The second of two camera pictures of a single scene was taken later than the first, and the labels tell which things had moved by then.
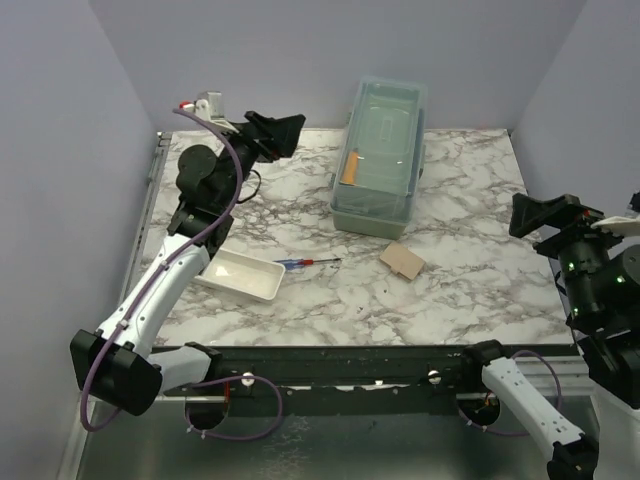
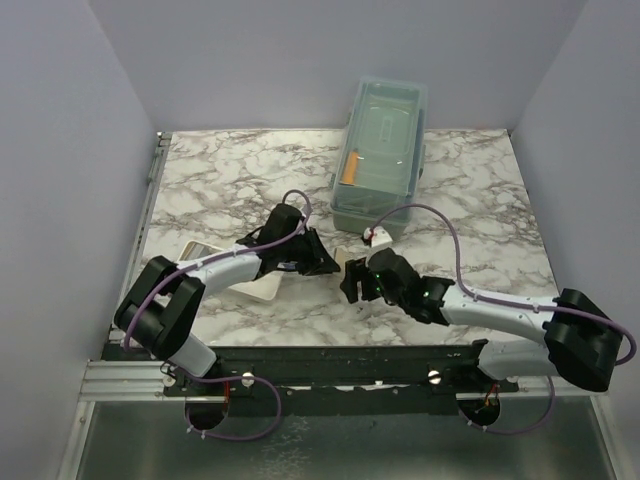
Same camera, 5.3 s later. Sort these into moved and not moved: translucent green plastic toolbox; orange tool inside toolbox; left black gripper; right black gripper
Moved: right black gripper; left black gripper
Not moved: orange tool inside toolbox; translucent green plastic toolbox
